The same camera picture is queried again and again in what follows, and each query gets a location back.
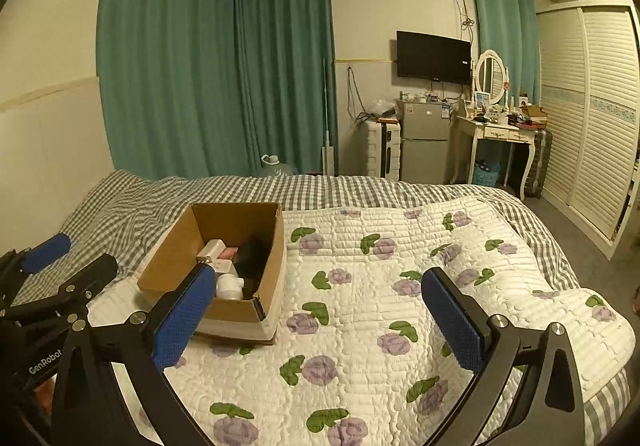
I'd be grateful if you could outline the white square charger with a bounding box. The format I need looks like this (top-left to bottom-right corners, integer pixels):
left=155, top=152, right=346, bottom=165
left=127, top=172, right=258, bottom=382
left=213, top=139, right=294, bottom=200
left=213, top=260, right=245, bottom=300

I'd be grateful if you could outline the cardboard box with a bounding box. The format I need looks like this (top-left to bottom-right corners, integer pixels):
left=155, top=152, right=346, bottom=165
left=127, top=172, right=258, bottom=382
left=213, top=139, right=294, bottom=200
left=138, top=202, right=286, bottom=343

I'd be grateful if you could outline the pink rose tin case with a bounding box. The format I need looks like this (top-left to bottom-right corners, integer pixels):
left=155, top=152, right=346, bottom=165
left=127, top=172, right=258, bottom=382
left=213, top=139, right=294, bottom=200
left=218, top=247, right=239, bottom=260

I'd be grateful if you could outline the black cube charger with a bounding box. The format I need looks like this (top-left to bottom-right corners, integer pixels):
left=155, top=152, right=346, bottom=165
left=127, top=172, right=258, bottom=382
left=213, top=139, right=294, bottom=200
left=232, top=236, right=271, bottom=300

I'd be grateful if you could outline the grey checked bed sheet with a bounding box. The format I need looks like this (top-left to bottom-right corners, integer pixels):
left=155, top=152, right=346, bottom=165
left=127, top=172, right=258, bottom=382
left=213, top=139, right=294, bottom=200
left=12, top=168, right=634, bottom=446

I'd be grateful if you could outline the white floral quilt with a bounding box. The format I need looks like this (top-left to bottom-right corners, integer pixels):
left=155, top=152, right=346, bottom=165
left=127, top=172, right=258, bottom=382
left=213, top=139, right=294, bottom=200
left=86, top=194, right=637, bottom=446

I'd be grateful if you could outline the clear water jug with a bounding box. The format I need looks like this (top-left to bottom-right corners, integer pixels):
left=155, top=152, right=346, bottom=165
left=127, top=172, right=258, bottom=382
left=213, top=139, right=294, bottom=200
left=259, top=154, right=297, bottom=177

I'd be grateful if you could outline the blue waste basket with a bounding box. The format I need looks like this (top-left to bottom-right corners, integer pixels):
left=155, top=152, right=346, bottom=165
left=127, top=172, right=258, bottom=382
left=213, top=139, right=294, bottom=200
left=472, top=161, right=500, bottom=187

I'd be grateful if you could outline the white mop pole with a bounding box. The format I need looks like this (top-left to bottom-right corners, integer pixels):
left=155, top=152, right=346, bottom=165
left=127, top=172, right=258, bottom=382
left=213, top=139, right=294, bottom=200
left=321, top=58, right=335, bottom=176

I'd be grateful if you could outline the white dressing table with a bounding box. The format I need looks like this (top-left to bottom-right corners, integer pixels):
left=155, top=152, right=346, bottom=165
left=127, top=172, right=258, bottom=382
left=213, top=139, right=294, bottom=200
left=450, top=116, right=536, bottom=201

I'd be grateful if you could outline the grey small refrigerator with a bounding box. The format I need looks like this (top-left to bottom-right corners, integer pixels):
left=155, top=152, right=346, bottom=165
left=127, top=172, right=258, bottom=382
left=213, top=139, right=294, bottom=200
left=397, top=100, right=450, bottom=184

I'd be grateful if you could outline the white suitcase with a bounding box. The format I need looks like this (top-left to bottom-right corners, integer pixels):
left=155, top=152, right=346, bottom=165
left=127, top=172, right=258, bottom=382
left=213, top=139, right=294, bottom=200
left=360, top=119, right=401, bottom=182

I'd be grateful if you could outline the oval vanity mirror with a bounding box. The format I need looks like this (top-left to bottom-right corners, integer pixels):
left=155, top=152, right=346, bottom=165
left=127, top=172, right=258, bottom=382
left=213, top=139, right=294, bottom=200
left=473, top=50, right=510, bottom=105

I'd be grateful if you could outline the white louvred wardrobe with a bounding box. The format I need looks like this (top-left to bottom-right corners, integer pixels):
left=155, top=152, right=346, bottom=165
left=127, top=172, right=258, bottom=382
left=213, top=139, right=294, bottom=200
left=537, top=0, right=639, bottom=258

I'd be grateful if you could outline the teal window curtain right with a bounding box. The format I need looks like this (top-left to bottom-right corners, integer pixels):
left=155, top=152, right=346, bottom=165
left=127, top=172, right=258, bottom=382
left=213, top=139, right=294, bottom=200
left=474, top=0, right=541, bottom=104

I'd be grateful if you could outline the black wall television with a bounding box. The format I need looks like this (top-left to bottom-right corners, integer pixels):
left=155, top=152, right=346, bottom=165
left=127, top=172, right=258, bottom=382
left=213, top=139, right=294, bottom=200
left=396, top=31, right=472, bottom=85

